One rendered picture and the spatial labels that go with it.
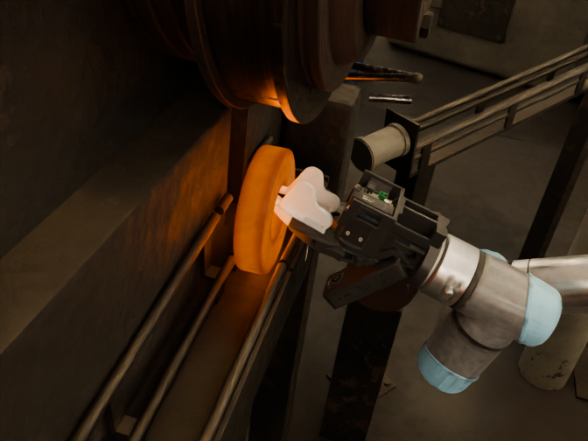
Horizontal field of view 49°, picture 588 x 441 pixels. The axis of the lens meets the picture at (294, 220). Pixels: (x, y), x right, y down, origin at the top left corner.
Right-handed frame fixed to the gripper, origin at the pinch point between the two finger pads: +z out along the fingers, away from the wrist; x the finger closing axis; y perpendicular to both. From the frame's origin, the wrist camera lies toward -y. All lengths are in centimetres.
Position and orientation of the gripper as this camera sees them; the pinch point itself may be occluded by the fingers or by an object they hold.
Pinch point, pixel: (269, 197)
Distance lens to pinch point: 76.9
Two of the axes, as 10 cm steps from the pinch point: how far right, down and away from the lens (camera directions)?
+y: 3.6, -7.3, -5.9
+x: -2.7, 5.2, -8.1
